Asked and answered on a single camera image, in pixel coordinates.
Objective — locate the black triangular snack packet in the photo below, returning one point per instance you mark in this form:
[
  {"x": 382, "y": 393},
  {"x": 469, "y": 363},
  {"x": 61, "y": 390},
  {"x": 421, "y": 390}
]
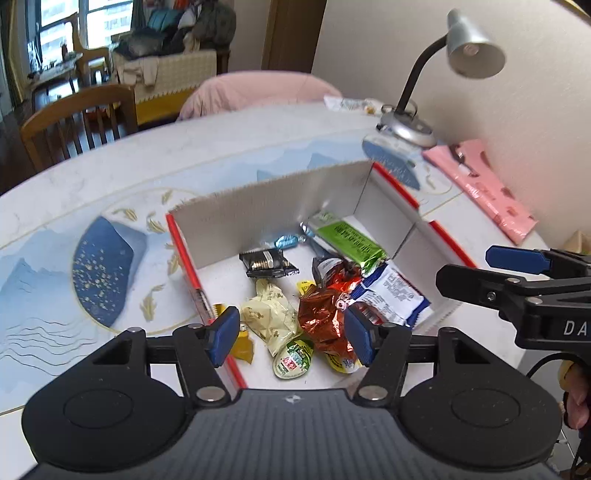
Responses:
[{"x": 327, "y": 267}]

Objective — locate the wooden armchair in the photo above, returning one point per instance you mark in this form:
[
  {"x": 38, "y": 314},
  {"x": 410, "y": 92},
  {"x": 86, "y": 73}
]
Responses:
[{"x": 92, "y": 57}]

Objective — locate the blue printed table mat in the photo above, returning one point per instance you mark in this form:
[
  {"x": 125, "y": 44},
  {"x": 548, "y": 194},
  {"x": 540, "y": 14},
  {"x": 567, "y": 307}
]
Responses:
[{"x": 101, "y": 263}]

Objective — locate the brown foil snack packet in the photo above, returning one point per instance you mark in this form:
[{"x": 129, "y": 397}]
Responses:
[{"x": 323, "y": 323}]

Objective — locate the wooden coffee table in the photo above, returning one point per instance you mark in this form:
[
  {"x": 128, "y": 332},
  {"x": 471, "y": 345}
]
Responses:
[{"x": 55, "y": 71}]

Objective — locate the wooden door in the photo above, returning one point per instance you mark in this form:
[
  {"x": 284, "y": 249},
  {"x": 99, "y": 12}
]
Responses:
[{"x": 291, "y": 32}]

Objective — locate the green jelly cup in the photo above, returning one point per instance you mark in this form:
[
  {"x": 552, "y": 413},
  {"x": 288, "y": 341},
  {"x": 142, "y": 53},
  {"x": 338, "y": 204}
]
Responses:
[{"x": 293, "y": 360}]

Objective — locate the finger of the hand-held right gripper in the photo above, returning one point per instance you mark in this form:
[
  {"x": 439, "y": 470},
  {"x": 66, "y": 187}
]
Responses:
[
  {"x": 471, "y": 284},
  {"x": 517, "y": 259}
]

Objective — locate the yellow snack packet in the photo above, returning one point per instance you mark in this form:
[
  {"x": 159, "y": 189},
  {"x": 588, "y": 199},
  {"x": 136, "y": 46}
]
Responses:
[{"x": 241, "y": 348}]

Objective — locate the clear wrapper near lamp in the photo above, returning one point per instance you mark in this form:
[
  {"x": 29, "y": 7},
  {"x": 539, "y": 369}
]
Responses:
[{"x": 351, "y": 104}]

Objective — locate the wooden dining chair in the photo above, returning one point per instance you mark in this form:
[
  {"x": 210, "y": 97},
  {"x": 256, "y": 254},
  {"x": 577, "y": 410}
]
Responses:
[{"x": 78, "y": 104}]

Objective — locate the pink patterned packet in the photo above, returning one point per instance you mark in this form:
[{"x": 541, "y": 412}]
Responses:
[{"x": 485, "y": 189}]

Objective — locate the small black snack packet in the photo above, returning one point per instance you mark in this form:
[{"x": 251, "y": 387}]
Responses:
[{"x": 265, "y": 263}]

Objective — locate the cluttered sofa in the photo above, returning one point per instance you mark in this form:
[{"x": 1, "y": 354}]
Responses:
[{"x": 180, "y": 69}]

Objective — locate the yellow jelly cup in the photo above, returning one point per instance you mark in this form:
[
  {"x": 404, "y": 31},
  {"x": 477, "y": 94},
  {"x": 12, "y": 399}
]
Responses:
[{"x": 344, "y": 363}]

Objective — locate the red snack bag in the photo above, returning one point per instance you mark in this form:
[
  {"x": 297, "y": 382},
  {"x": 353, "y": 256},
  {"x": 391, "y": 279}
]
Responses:
[{"x": 344, "y": 279}]

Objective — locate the blue candy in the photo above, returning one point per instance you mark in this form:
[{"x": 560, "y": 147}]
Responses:
[{"x": 286, "y": 241}]

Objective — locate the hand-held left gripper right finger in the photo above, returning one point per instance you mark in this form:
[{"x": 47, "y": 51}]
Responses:
[{"x": 360, "y": 334}]

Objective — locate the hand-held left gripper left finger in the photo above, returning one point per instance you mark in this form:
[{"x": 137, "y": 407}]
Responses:
[{"x": 224, "y": 337}]

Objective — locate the person's right hand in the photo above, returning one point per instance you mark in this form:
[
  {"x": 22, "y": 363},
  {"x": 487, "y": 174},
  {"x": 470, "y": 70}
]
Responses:
[{"x": 577, "y": 392}]

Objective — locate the large window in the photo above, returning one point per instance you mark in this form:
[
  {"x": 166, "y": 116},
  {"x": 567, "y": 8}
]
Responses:
[{"x": 101, "y": 18}]

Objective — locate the green snack bar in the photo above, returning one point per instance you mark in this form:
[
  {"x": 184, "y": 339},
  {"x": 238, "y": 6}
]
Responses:
[{"x": 355, "y": 242}]

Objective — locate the red cardboard box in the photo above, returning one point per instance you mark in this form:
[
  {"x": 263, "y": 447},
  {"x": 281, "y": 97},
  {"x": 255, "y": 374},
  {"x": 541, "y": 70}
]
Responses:
[{"x": 240, "y": 217}]

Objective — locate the cream snack packet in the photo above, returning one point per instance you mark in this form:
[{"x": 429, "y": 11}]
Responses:
[{"x": 272, "y": 318}]

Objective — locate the silver desk lamp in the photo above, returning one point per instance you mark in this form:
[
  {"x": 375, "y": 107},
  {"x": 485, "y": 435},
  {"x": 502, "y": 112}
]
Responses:
[{"x": 471, "y": 46}]

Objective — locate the pink chair cover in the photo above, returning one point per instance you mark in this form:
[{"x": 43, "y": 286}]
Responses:
[{"x": 258, "y": 90}]

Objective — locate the blue and white snack packet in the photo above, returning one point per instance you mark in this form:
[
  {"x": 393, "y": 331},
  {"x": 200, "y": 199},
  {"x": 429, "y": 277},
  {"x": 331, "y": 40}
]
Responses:
[{"x": 392, "y": 295}]

